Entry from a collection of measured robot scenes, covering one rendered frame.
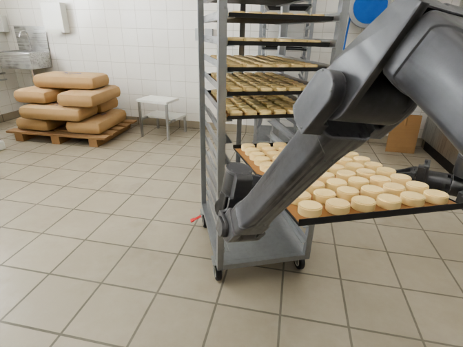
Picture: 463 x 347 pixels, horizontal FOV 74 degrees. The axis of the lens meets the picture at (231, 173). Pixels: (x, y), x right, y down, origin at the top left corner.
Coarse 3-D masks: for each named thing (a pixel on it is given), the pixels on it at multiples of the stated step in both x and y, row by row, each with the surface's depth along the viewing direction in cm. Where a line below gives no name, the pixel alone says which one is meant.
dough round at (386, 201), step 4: (380, 196) 69; (384, 196) 69; (388, 196) 69; (392, 196) 69; (396, 196) 69; (376, 200) 69; (380, 200) 67; (384, 200) 67; (388, 200) 67; (392, 200) 67; (396, 200) 67; (400, 200) 67; (380, 204) 68; (384, 204) 67; (388, 204) 66; (392, 204) 66; (396, 204) 66; (400, 204) 67; (384, 208) 67; (388, 208) 67; (392, 208) 66; (396, 208) 66
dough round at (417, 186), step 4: (408, 184) 76; (412, 184) 76; (416, 184) 76; (420, 184) 76; (424, 184) 76; (408, 188) 76; (412, 188) 75; (416, 188) 74; (420, 188) 74; (424, 188) 74; (428, 188) 74; (420, 192) 74
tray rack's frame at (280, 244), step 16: (240, 32) 167; (240, 48) 170; (240, 128) 189; (272, 128) 192; (240, 144) 193; (208, 208) 197; (208, 224) 180; (272, 224) 182; (288, 224) 182; (272, 240) 168; (288, 240) 168; (224, 256) 155; (240, 256) 155; (256, 256) 155; (272, 256) 156; (288, 256) 156; (304, 256) 158
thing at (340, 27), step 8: (344, 0) 110; (344, 8) 112; (344, 16) 113; (336, 24) 115; (344, 24) 114; (336, 32) 116; (344, 32) 115; (336, 48) 117; (336, 56) 118; (312, 232) 152; (304, 248) 158
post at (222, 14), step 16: (224, 0) 102; (224, 16) 104; (224, 32) 106; (224, 48) 109; (224, 64) 111; (224, 80) 113; (224, 96) 116; (224, 112) 118; (224, 128) 121; (224, 144) 123; (224, 160) 126
